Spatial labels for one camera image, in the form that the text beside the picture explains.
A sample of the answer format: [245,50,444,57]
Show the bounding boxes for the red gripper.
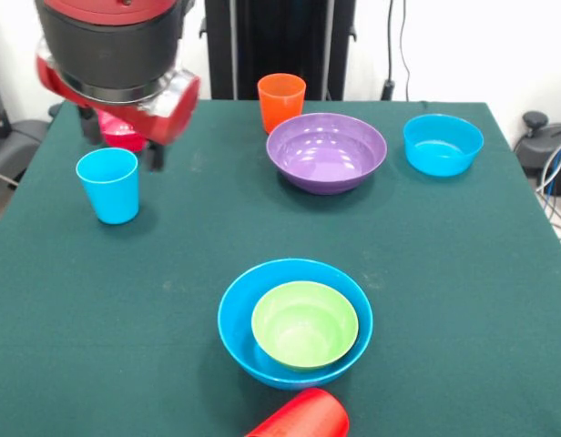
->
[36,38,202,173]

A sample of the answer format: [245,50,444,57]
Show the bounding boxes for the purple bowl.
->
[265,112,389,197]

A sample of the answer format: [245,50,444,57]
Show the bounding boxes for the large blue bowl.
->
[217,258,374,391]

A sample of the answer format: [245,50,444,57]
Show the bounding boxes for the small green bowl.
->
[250,280,360,371]

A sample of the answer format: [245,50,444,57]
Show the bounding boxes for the red cup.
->
[243,387,352,437]

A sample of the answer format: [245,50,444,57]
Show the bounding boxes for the small pinkish red bowl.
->
[97,110,148,154]

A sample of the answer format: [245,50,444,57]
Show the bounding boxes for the blue cup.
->
[76,147,140,226]

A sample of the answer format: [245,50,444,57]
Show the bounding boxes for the black equipment base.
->
[514,110,561,170]
[0,118,50,177]

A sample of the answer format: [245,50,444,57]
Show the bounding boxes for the orange cup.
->
[256,73,308,137]

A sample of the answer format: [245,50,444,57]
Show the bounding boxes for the dark green tablecloth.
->
[0,97,561,437]

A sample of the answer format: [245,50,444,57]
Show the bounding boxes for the small blue bowl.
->
[402,113,485,178]

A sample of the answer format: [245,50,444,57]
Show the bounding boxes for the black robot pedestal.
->
[199,0,358,101]

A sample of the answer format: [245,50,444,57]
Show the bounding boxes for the black cable with plug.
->
[379,0,397,102]

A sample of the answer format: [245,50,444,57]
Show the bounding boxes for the blue and white cables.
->
[534,136,561,238]

